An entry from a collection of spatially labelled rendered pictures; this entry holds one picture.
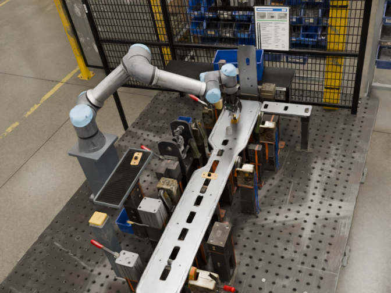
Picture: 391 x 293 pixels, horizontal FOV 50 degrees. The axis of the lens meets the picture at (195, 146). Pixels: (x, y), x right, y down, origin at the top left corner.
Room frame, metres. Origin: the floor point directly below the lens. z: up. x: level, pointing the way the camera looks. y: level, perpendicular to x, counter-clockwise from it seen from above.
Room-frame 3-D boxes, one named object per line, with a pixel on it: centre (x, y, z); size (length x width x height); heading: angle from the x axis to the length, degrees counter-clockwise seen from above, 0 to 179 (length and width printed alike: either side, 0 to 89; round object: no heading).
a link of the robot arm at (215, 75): (1.90, -0.15, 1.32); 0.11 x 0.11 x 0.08; 86
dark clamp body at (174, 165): (1.59, 0.15, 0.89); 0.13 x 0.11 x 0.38; 62
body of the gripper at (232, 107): (1.91, -0.25, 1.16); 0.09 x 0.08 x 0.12; 152
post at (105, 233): (1.24, 0.48, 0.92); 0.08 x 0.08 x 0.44; 62
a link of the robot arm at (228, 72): (1.91, -0.25, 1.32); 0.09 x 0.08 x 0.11; 86
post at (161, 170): (1.54, 0.19, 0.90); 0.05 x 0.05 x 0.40; 62
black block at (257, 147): (1.68, -0.32, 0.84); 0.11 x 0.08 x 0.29; 62
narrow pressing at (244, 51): (2.16, -0.39, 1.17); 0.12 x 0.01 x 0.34; 62
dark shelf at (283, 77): (2.41, -0.29, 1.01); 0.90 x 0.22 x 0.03; 62
